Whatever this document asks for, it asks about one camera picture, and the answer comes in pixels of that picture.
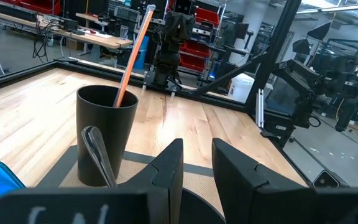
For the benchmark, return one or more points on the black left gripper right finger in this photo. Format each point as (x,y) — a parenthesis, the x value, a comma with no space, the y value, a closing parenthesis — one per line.
(244,193)

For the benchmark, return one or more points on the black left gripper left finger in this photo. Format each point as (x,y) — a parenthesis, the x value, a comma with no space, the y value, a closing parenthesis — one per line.
(154,193)

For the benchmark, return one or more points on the dark round bowl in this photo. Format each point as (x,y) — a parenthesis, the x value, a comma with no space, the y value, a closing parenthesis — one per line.
(197,211)

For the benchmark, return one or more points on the silver metal spoon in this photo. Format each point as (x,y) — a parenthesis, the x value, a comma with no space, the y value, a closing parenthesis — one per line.
(96,149)

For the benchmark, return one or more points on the tall black cup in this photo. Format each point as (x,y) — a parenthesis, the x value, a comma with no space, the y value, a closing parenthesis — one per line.
(101,140)

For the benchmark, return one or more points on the long orange utensil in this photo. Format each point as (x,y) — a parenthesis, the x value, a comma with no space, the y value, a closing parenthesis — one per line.
(132,59)

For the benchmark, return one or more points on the background black robot arm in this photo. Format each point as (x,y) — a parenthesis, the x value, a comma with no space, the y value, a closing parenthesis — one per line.
(346,109)

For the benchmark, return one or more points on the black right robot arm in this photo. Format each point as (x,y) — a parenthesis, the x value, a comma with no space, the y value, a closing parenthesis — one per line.
(169,59)

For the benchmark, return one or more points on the grey woven placemat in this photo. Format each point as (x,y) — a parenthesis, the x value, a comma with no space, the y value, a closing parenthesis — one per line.
(197,177)

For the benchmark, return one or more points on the white plastic bucket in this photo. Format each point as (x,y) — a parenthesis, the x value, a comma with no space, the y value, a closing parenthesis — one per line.
(239,88)

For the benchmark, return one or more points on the red storage bin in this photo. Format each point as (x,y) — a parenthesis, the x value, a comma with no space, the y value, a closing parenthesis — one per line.
(193,63)
(197,49)
(39,6)
(207,17)

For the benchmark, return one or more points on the blue plastic bin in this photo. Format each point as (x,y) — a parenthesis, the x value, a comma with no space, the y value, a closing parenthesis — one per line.
(141,56)

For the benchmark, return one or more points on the wooden office desk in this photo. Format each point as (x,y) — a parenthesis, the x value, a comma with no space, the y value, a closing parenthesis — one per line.
(104,41)

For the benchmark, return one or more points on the black diagonal frame brace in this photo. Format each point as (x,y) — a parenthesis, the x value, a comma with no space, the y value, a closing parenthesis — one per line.
(228,76)

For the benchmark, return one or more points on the black upright frame post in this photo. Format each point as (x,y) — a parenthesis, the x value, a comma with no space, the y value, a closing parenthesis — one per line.
(275,46)

